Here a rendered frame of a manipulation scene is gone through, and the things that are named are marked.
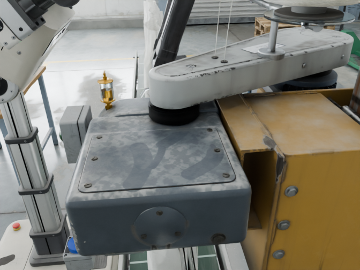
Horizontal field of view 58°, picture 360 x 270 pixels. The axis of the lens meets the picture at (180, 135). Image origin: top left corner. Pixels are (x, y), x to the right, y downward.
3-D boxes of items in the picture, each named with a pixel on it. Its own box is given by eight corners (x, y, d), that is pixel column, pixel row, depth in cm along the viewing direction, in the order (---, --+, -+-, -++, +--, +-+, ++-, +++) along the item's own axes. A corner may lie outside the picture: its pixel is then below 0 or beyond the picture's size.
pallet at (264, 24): (254, 24, 635) (255, 16, 628) (315, 23, 637) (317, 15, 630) (264, 34, 563) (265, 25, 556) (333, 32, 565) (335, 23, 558)
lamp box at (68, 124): (75, 144, 68) (67, 105, 64) (96, 143, 69) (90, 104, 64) (67, 164, 62) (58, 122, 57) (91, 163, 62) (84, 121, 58)
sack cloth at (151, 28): (147, 98, 305) (141, 18, 269) (170, 97, 306) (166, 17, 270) (145, 121, 264) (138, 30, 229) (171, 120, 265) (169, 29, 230)
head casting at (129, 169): (107, 205, 77) (88, 88, 63) (209, 197, 79) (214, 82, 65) (89, 335, 51) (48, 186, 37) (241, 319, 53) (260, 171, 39)
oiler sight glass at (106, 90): (102, 96, 62) (99, 79, 61) (114, 96, 63) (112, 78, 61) (100, 102, 60) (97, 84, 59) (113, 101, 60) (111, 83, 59)
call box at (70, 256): (71, 249, 102) (67, 236, 99) (97, 247, 103) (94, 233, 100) (66, 271, 95) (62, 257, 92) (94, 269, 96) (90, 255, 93)
